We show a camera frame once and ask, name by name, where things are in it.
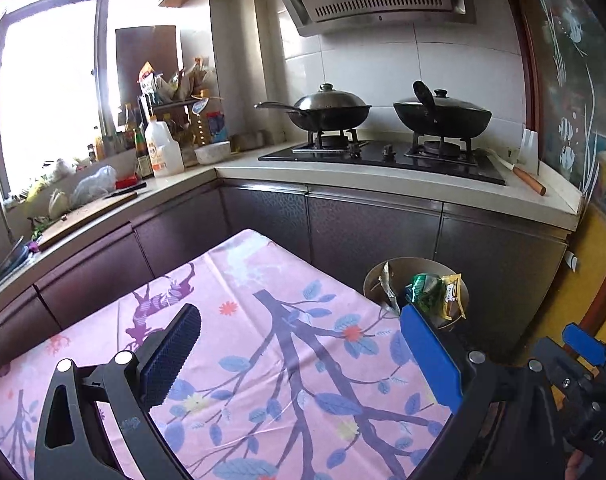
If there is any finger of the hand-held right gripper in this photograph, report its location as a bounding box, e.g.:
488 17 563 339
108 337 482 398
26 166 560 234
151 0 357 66
563 323 606 367

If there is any green snack bag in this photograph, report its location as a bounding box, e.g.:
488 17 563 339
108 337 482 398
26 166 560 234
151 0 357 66
404 272 446 316

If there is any black gas stove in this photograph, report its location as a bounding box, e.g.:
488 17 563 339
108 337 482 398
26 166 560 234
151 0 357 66
258 130 506 186

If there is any cluttered metal rack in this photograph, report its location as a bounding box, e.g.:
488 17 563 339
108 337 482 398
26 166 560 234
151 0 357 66
135 57 229 161

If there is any clear plastic bag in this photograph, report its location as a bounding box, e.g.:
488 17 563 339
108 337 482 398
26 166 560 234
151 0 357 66
73 165 118 206

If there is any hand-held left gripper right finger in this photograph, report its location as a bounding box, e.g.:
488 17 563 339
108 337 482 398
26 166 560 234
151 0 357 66
399 303 566 480

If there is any dark sauce bottle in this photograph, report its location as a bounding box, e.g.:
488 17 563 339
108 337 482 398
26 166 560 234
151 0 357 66
134 127 153 179

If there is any wooden handled knife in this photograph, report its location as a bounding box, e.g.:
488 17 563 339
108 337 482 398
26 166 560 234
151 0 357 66
486 149 547 196

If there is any wooden cutting board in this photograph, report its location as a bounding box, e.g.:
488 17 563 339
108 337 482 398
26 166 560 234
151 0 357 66
37 191 138 251

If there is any fish patterned glass door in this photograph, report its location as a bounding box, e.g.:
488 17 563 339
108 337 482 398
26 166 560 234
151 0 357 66
503 0 606 241

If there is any yellow oil bottle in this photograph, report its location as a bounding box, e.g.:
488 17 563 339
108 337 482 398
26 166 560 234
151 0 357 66
190 96 229 148

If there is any white plastic jug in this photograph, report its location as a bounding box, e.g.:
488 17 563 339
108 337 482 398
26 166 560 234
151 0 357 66
144 116 185 178

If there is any pink floral tablecloth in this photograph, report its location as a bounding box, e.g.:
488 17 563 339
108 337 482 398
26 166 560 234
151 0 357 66
0 229 459 480

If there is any beige trash bin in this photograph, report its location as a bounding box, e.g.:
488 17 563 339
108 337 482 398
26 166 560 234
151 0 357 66
363 257 470 331

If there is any round steel basin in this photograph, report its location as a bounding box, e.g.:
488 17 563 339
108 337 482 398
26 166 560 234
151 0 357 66
0 235 31 291

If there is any black wok with lid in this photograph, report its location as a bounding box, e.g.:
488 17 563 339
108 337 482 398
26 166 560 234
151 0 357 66
393 81 493 138
254 83 372 132

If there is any white plastic holder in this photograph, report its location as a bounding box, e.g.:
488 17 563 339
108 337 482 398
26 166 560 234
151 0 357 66
520 129 539 171

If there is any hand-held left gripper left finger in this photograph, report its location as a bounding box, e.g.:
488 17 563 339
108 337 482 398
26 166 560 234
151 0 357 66
34 303 204 480

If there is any white bowl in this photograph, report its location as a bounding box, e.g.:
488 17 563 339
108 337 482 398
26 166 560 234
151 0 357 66
194 141 232 165

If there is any dark brown panel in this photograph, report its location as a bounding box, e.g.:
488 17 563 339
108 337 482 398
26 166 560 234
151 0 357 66
115 25 180 93

